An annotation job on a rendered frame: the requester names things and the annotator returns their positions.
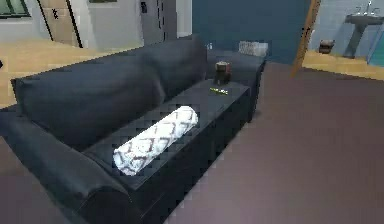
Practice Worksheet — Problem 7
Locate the green and black remote control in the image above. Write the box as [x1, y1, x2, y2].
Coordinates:
[209, 87, 230, 96]

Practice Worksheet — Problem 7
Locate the white patterned bolster pillow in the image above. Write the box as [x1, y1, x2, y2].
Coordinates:
[112, 105, 200, 177]

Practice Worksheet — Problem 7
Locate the dark brown round pot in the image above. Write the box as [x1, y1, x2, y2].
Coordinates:
[213, 60, 232, 86]

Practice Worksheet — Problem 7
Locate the white woven basket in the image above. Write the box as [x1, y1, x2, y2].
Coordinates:
[238, 40, 269, 58]

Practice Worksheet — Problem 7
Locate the grey tall cupboard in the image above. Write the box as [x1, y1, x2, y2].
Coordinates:
[139, 0, 178, 46]

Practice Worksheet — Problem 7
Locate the dark blue sofa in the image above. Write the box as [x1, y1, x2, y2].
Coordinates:
[0, 33, 268, 224]

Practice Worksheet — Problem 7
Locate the tan wooden room door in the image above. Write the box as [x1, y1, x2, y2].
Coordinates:
[289, 0, 322, 78]

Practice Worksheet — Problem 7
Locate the dark small bin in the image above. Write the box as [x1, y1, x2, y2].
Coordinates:
[318, 39, 336, 55]

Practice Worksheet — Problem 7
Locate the tan panelled room door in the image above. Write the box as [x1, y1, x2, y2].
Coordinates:
[36, 0, 84, 49]

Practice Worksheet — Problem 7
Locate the dark framed window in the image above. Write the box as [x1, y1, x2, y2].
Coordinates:
[0, 0, 32, 19]

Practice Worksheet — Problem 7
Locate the grey pedestal sink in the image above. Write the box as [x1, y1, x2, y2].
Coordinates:
[342, 2, 384, 60]

